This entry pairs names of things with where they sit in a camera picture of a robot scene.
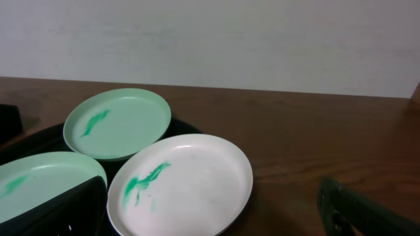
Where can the mint green plate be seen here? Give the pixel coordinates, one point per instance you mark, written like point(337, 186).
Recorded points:
point(29, 182)
point(116, 124)

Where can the round black serving tray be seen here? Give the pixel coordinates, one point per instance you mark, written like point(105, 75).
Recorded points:
point(51, 139)

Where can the white pink plate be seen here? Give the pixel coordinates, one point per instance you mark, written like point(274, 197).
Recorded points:
point(192, 184)

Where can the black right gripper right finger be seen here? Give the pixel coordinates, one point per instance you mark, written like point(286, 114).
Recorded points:
point(343, 211)

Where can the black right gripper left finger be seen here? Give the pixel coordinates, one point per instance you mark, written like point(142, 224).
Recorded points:
point(78, 211)

